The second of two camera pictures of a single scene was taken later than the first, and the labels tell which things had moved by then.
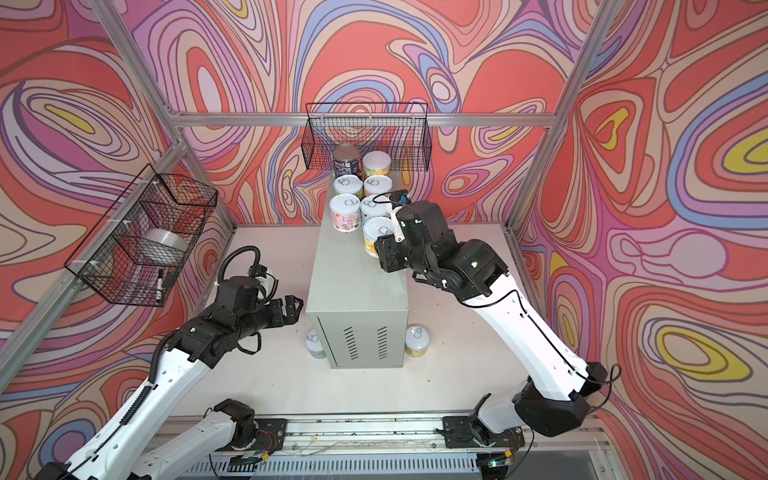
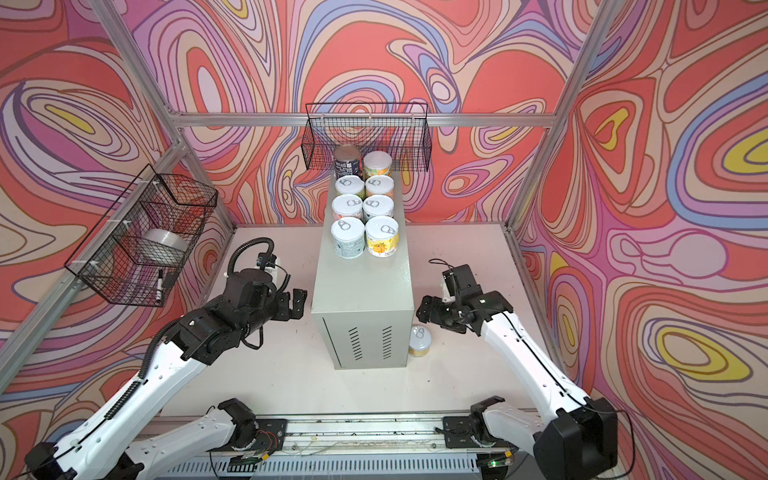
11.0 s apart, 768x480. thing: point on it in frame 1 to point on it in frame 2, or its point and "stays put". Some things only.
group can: (378, 184) stays put
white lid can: (314, 345) to (348, 234)
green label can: (349, 184) stays put
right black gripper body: (399, 255) to (443, 314)
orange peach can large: (376, 162) stays put
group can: (374, 227) stays put
